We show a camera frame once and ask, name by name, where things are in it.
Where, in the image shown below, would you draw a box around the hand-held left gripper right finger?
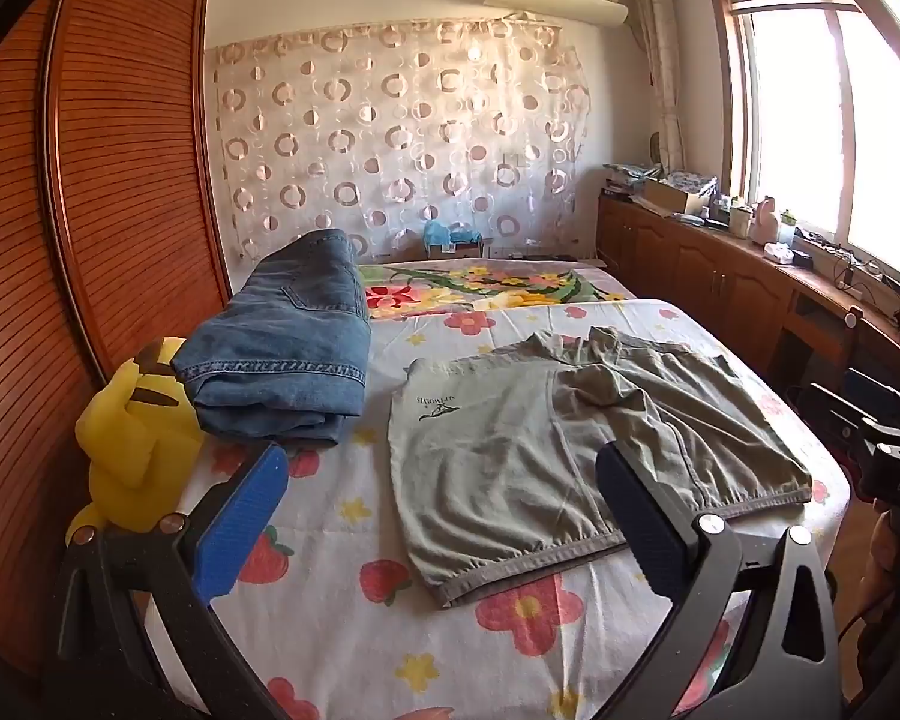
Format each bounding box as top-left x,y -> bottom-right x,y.
594,439 -> 845,720

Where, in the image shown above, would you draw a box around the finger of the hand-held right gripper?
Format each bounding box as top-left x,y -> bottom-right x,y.
808,381 -> 882,451

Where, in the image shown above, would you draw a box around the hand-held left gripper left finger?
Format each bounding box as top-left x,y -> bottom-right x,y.
41,441 -> 293,720

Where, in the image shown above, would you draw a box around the grey-green pants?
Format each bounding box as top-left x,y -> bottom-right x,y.
388,326 -> 815,610

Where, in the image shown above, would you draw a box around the person's right hand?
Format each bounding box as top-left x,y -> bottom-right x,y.
859,510 -> 900,631

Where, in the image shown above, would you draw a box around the wooden chair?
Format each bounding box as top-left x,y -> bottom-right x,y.
787,306 -> 867,406

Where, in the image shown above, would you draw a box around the yellow plush toy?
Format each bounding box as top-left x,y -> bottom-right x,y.
66,337 -> 207,541

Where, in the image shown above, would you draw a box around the long wooden cabinet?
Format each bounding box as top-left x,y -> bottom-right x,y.
596,191 -> 900,406

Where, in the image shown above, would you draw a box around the folded blue jeans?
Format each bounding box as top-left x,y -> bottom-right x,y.
171,229 -> 372,447

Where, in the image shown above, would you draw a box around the strawberry flower print bed sheet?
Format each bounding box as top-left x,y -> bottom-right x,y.
146,296 -> 852,720

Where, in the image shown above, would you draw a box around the open cardboard box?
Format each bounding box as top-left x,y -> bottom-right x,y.
641,176 -> 710,218

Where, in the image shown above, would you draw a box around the bright floral pillow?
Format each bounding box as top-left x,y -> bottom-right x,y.
356,259 -> 631,320

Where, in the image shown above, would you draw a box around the wooden framed window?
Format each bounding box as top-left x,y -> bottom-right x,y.
705,0 -> 900,293

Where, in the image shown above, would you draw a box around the patterned cloth pile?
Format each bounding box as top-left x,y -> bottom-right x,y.
604,161 -> 721,196

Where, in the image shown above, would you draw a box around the blue toy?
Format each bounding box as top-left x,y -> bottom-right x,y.
420,219 -> 488,256

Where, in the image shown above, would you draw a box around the beige window curtain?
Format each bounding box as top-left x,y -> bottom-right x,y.
630,0 -> 687,170

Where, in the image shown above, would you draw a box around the wooden slatted wardrobe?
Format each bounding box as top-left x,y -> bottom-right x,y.
0,0 -> 233,676

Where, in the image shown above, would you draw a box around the sheer curtain with circles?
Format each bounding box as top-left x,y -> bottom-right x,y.
204,15 -> 593,263

